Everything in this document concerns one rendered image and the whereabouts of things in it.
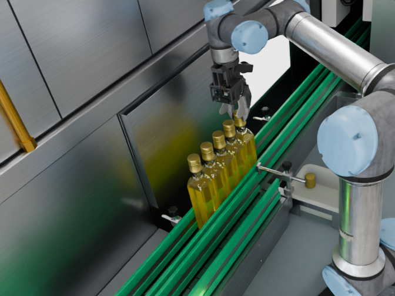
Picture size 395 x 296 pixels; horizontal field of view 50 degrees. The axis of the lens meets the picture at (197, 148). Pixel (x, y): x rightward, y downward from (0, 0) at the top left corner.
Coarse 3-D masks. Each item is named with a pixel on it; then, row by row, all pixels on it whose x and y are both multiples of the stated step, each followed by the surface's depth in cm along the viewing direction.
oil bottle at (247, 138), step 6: (246, 132) 132; (252, 132) 134; (240, 138) 131; (246, 138) 131; (252, 138) 134; (246, 144) 132; (252, 144) 135; (246, 150) 133; (252, 150) 136; (246, 156) 134; (252, 156) 137; (252, 162) 138
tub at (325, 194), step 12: (312, 168) 151; (324, 168) 149; (324, 180) 151; (336, 180) 148; (300, 192) 152; (312, 192) 151; (324, 192) 150; (336, 192) 149; (324, 204) 136; (336, 204) 144
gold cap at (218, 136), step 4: (216, 132) 122; (220, 132) 122; (212, 136) 122; (216, 136) 121; (220, 136) 121; (224, 136) 122; (216, 140) 121; (220, 140) 121; (224, 140) 122; (216, 144) 122; (220, 144) 122; (224, 144) 123; (216, 148) 123; (220, 148) 123
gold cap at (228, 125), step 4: (228, 120) 126; (232, 120) 126; (224, 124) 125; (228, 124) 125; (232, 124) 124; (224, 128) 125; (228, 128) 124; (232, 128) 125; (224, 132) 127; (228, 132) 125; (232, 132) 126; (228, 136) 126; (232, 136) 126
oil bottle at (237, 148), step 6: (228, 144) 129; (234, 144) 128; (240, 144) 129; (234, 150) 128; (240, 150) 130; (240, 156) 130; (240, 162) 131; (246, 162) 135; (240, 168) 132; (246, 168) 136; (240, 174) 133; (240, 180) 135
